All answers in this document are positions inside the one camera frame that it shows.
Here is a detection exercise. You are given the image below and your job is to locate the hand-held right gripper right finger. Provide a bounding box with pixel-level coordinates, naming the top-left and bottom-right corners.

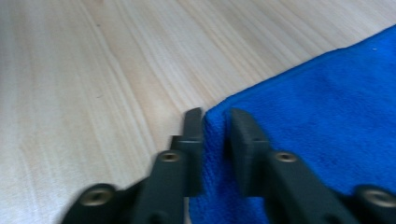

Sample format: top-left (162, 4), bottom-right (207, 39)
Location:
top-left (228, 107), bottom-right (360, 224)

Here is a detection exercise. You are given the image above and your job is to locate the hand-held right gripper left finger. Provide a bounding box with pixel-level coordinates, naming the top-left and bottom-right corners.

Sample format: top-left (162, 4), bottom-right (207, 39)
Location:
top-left (130, 106), bottom-right (205, 224)

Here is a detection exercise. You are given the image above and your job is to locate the blue cloth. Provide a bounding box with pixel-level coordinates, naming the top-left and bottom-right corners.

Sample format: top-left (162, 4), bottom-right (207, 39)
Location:
top-left (188, 24), bottom-right (396, 224)

